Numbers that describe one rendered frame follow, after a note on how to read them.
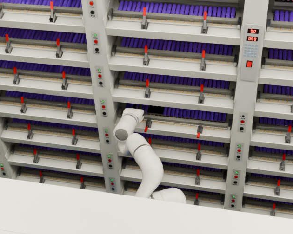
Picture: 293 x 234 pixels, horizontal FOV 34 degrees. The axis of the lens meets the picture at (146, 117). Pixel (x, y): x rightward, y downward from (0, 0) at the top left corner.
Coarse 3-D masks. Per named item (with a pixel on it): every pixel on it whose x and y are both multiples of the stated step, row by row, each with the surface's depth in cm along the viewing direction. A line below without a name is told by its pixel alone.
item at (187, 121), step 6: (120, 114) 251; (162, 120) 248; (168, 120) 247; (174, 120) 246; (180, 120) 245; (186, 120) 245; (192, 120) 244; (198, 120) 244; (210, 126) 243; (216, 126) 243; (222, 126) 241
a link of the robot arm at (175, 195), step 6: (156, 192) 198; (162, 192) 197; (168, 192) 197; (174, 192) 197; (180, 192) 198; (156, 198) 194; (162, 198) 195; (168, 198) 195; (174, 198) 196; (180, 198) 196
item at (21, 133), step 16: (0, 128) 274; (16, 128) 278; (32, 128) 274; (48, 128) 273; (64, 128) 274; (80, 128) 271; (96, 128) 270; (32, 144) 275; (48, 144) 271; (64, 144) 268; (80, 144) 267; (96, 144) 266
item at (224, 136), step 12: (120, 108) 253; (228, 120) 245; (144, 132) 250; (156, 132) 248; (168, 132) 246; (180, 132) 244; (192, 132) 243; (204, 132) 242; (216, 132) 242; (228, 132) 241
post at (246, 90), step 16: (256, 0) 191; (256, 16) 195; (240, 48) 206; (240, 64) 211; (240, 80) 216; (256, 80) 214; (240, 96) 222; (240, 176) 254; (240, 192) 261; (224, 208) 272; (240, 208) 269
